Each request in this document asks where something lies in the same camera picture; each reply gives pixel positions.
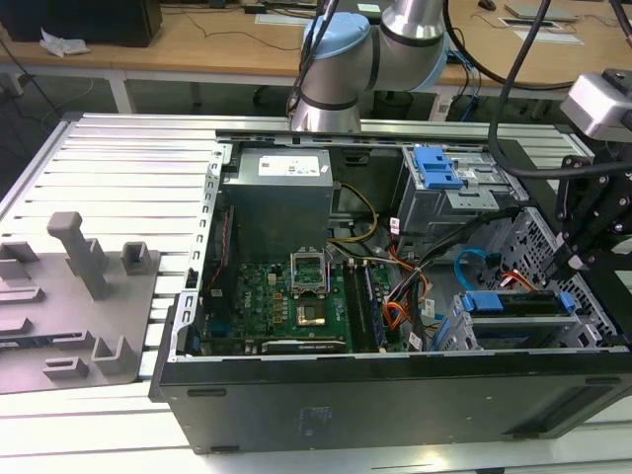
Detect hard disk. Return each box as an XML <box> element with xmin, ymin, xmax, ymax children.
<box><xmin>453</xmin><ymin>288</ymin><xmax>577</xmax><ymax>317</ymax></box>

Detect wooden desk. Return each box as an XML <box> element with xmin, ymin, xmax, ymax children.
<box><xmin>0</xmin><ymin>0</ymin><xmax>632</xmax><ymax>93</ymax></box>

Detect grey square chip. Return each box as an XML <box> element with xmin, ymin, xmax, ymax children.
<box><xmin>294</xmin><ymin>300</ymin><xmax>331</xmax><ymax>330</ymax></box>

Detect white crumpled paper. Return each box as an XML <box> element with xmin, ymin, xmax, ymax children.
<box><xmin>39</xmin><ymin>27</ymin><xmax>93</xmax><ymax>58</ymax></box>

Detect silver optical drive cage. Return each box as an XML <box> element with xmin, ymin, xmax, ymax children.
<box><xmin>397</xmin><ymin>145</ymin><xmax>524</xmax><ymax>253</ymax></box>

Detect black box on desk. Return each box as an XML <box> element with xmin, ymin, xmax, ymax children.
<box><xmin>0</xmin><ymin>0</ymin><xmax>164</xmax><ymax>48</ymax></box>

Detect black PC case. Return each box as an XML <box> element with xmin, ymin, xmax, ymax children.
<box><xmin>147</xmin><ymin>128</ymin><xmax>632</xmax><ymax>455</ymax></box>

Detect grey power supply box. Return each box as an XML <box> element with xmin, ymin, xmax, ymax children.
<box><xmin>221</xmin><ymin>147</ymin><xmax>335</xmax><ymax>263</ymax></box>

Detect black RAM slot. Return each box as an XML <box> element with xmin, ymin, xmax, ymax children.
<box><xmin>364</xmin><ymin>261</ymin><xmax>394</xmax><ymax>353</ymax></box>
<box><xmin>343</xmin><ymin>260</ymin><xmax>371</xmax><ymax>353</ymax></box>

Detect grey parts rack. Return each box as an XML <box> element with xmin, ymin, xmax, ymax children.
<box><xmin>0</xmin><ymin>210</ymin><xmax>164</xmax><ymax>396</ymax></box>

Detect black wire bundle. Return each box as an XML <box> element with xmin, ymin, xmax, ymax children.
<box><xmin>384</xmin><ymin>206</ymin><xmax>522</xmax><ymax>297</ymax></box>

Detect silver metal disk bay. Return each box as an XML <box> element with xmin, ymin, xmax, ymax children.
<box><xmin>434</xmin><ymin>288</ymin><xmax>598</xmax><ymax>353</ymax></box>

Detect silver CPU socket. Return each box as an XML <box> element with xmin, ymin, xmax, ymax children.
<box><xmin>288</xmin><ymin>245</ymin><xmax>331</xmax><ymax>299</ymax></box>

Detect black graphics card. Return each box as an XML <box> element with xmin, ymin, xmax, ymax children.
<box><xmin>260</xmin><ymin>337</ymin><xmax>350</xmax><ymax>355</ymax></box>

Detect blue plastic drive latch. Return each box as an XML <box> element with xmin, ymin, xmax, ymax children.
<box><xmin>414</xmin><ymin>145</ymin><xmax>466</xmax><ymax>192</ymax></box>

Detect red and orange wires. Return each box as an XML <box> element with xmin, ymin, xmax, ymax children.
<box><xmin>384</xmin><ymin>274</ymin><xmax>434</xmax><ymax>342</ymax></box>

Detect black red disk power wire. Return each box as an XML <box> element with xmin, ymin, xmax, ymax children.
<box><xmin>498</xmin><ymin>269</ymin><xmax>542</xmax><ymax>295</ymax></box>

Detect blue flat disk wire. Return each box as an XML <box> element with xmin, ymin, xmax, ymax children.
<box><xmin>452</xmin><ymin>249</ymin><xmax>503</xmax><ymax>297</ymax></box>

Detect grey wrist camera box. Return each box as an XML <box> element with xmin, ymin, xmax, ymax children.
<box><xmin>560</xmin><ymin>68</ymin><xmax>632</xmax><ymax>144</ymax></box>

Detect black case fan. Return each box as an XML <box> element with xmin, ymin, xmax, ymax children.
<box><xmin>201</xmin><ymin>201</ymin><xmax>237</xmax><ymax>302</ymax></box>

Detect yellow and black wires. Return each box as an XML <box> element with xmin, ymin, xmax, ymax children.
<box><xmin>328</xmin><ymin>182</ymin><xmax>380</xmax><ymax>244</ymax></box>

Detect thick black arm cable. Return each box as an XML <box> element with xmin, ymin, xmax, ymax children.
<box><xmin>486</xmin><ymin>0</ymin><xmax>632</xmax><ymax>179</ymax></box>

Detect green motherboard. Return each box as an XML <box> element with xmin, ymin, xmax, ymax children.
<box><xmin>201</xmin><ymin>259</ymin><xmax>411</xmax><ymax>355</ymax></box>

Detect grey flat laptop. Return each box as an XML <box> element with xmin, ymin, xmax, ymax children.
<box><xmin>503</xmin><ymin>0</ymin><xmax>579</xmax><ymax>24</ymax></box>

